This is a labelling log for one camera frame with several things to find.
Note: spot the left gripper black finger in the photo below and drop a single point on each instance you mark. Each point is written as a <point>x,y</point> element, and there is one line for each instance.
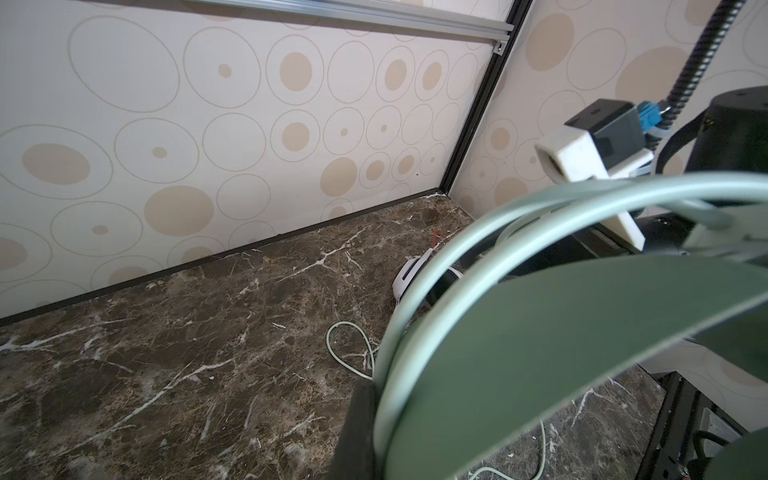
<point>354,456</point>

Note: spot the mint green headphones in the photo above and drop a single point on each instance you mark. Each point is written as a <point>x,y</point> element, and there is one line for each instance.
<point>473,357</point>

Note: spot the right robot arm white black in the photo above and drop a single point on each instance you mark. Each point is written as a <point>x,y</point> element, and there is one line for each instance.
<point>731,133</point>

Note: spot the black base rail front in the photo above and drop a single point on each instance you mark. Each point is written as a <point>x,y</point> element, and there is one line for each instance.
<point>690,430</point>

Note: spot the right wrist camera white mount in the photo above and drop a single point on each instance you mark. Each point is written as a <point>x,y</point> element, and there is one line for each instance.
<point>604,141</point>

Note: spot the aluminium rail back wall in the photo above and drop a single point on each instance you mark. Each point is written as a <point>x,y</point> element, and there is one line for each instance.
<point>390,14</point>

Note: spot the black frame post right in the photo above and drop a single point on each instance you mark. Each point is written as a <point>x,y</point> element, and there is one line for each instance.
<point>519,13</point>

